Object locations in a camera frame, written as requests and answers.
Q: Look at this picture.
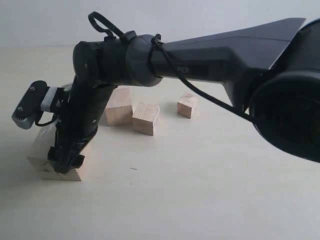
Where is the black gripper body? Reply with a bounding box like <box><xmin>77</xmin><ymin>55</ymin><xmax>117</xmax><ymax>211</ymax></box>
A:
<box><xmin>54</xmin><ymin>77</ymin><xmax>118</xmax><ymax>150</ymax></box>

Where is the second largest wooden cube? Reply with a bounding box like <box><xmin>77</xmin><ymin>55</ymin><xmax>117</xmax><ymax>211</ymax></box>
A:
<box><xmin>105</xmin><ymin>87</ymin><xmax>133</xmax><ymax>126</ymax></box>

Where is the third largest wooden cube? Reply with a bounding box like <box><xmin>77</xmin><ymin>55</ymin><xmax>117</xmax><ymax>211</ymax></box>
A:
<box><xmin>132</xmin><ymin>102</ymin><xmax>160</xmax><ymax>136</ymax></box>

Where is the smallest wooden cube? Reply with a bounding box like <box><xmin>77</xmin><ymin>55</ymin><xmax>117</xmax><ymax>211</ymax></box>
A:
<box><xmin>177</xmin><ymin>92</ymin><xmax>199</xmax><ymax>119</ymax></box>

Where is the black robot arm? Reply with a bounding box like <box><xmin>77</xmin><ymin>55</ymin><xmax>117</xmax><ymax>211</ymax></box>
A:
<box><xmin>48</xmin><ymin>17</ymin><xmax>320</xmax><ymax>174</ymax></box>

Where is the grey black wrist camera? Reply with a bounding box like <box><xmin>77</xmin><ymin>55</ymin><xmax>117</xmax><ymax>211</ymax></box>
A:
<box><xmin>11</xmin><ymin>80</ymin><xmax>65</xmax><ymax>130</ymax></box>

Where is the black cable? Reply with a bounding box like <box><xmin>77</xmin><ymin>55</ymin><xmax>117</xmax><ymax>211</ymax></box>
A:
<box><xmin>87</xmin><ymin>11</ymin><xmax>256</xmax><ymax>123</ymax></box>

